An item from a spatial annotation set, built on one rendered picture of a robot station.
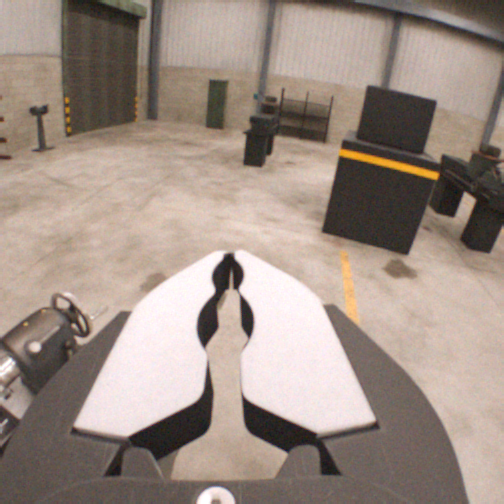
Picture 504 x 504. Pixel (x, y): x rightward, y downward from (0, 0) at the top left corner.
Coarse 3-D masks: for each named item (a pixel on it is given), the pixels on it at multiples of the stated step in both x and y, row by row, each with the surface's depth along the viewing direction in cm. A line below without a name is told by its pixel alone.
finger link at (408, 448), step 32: (352, 320) 8; (352, 352) 7; (384, 352) 7; (384, 384) 6; (416, 384) 6; (384, 416) 5; (416, 416) 5; (320, 448) 5; (352, 448) 5; (384, 448) 5; (416, 448) 5; (448, 448) 5; (384, 480) 4; (416, 480) 4; (448, 480) 4
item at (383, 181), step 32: (384, 96) 332; (416, 96) 319; (384, 128) 349; (416, 128) 335; (352, 160) 344; (384, 160) 330; (416, 160) 318; (352, 192) 361; (384, 192) 347; (416, 192) 333; (352, 224) 379; (384, 224) 364; (416, 224) 349
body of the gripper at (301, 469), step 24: (144, 456) 5; (288, 456) 5; (312, 456) 5; (96, 480) 4; (120, 480) 4; (144, 480) 4; (168, 480) 4; (192, 480) 4; (240, 480) 4; (264, 480) 4; (288, 480) 4; (312, 480) 4; (336, 480) 4; (360, 480) 4
